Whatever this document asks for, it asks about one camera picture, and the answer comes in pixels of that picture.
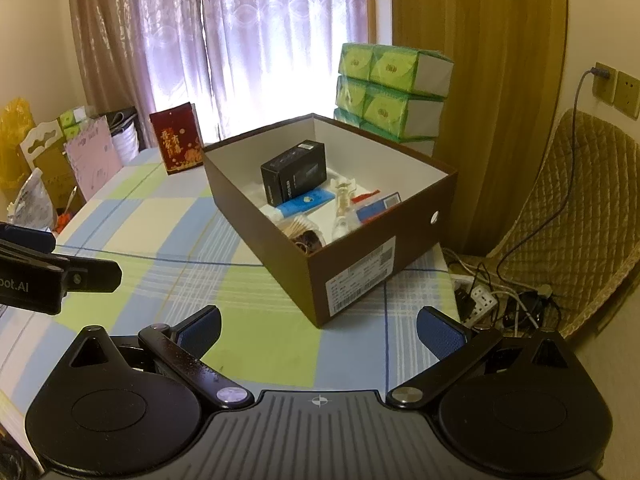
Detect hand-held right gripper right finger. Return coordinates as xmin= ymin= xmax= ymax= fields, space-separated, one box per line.
xmin=386 ymin=305 xmax=577 ymax=409

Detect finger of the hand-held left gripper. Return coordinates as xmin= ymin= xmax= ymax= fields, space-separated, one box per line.
xmin=0 ymin=223 xmax=57 ymax=257
xmin=0 ymin=240 xmax=123 ymax=294

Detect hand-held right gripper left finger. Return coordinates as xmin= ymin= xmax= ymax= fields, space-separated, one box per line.
xmin=64 ymin=305 xmax=255 ymax=409

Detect brown cardboard box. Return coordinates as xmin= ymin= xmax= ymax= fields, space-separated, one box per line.
xmin=201 ymin=112 xmax=459 ymax=330

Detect blue packet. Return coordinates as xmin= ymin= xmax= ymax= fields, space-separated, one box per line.
xmin=356 ymin=194 xmax=403 ymax=225

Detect clear bag of toothpicks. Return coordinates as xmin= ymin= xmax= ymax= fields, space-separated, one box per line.
xmin=272 ymin=215 xmax=314 ymax=237

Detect black product box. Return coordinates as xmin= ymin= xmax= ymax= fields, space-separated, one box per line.
xmin=260 ymin=140 xmax=328 ymax=207

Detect checkered cloth desktop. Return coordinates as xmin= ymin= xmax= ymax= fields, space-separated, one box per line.
xmin=0 ymin=147 xmax=463 ymax=441

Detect printed plastic bag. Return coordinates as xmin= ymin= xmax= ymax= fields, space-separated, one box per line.
xmin=5 ymin=167 xmax=59 ymax=234

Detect white power strip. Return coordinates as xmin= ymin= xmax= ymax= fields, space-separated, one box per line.
xmin=457 ymin=284 xmax=500 ymax=325

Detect brown carton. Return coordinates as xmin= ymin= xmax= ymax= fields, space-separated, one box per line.
xmin=35 ymin=150 xmax=87 ymax=212

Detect white scalloped cardboard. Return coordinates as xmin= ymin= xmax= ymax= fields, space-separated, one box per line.
xmin=20 ymin=119 xmax=67 ymax=172

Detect yellow plastic bag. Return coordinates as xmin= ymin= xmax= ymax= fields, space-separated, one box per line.
xmin=0 ymin=99 xmax=39 ymax=192

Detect pink paper bag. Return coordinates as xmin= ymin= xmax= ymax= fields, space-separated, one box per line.
xmin=64 ymin=116 xmax=124 ymax=202

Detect small green tissue packs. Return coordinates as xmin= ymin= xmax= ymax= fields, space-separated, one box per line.
xmin=59 ymin=106 xmax=97 ymax=139

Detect red gift pouch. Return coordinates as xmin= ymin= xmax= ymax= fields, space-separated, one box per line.
xmin=149 ymin=102 xmax=205 ymax=176

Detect chair with quilted cover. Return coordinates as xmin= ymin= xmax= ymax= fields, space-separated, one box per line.
xmin=487 ymin=108 xmax=640 ymax=342

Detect beige curtain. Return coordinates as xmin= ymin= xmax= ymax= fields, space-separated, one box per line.
xmin=67 ymin=0 xmax=157 ymax=122

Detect green tissue multipack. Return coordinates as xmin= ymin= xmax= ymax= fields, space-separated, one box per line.
xmin=333 ymin=42 xmax=455 ymax=144

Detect golden brown curtain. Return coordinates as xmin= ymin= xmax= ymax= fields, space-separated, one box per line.
xmin=390 ymin=0 xmax=569 ymax=257

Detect sheer purple curtain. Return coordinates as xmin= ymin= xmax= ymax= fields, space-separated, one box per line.
xmin=135 ymin=0 xmax=396 ymax=147

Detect power strip with cables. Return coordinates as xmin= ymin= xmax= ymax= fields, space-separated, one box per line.
xmin=445 ymin=247 xmax=562 ymax=337

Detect grey charger cable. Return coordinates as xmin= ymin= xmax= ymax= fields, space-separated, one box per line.
xmin=497 ymin=72 xmax=597 ymax=282

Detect wall socket with plug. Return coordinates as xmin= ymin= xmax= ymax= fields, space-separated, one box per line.
xmin=590 ymin=62 xmax=619 ymax=104

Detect empty wall socket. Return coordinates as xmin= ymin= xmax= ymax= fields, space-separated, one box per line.
xmin=614 ymin=71 xmax=640 ymax=121

